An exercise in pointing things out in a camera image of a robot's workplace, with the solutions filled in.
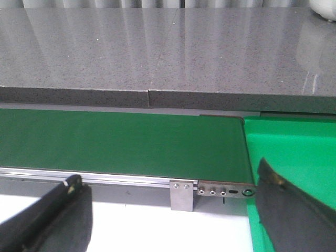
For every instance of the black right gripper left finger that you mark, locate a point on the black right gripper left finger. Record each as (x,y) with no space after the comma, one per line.
(61,220)

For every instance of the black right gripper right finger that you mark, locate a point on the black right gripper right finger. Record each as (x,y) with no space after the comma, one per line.
(293,219)

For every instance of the bright green plastic bin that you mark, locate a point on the bright green plastic bin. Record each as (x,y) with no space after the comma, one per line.
(302,150)

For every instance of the steel belt end plate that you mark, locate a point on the steel belt end plate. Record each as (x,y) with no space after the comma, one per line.
(225,189)

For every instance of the green conveyor belt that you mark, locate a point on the green conveyor belt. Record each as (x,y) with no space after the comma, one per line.
(192,147)

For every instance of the grey stone counter slab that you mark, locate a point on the grey stone counter slab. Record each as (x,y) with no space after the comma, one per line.
(247,59)

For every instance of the grey pleated curtain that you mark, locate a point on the grey pleated curtain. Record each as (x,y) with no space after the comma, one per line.
(163,4)

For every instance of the aluminium conveyor side rail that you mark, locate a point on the aluminium conveyor side rail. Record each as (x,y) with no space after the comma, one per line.
(92,178)

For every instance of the steel conveyor support bracket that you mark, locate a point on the steel conveyor support bracket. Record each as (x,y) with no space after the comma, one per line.
(181,195)

